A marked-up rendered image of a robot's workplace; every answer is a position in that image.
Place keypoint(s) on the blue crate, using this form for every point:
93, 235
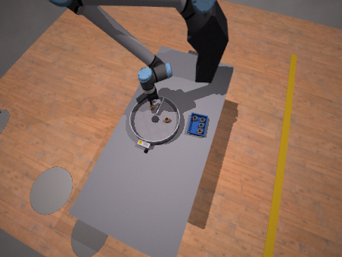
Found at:
193, 126

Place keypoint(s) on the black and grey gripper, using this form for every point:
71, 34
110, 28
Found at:
153, 96

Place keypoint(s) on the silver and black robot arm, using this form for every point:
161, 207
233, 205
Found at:
146, 76

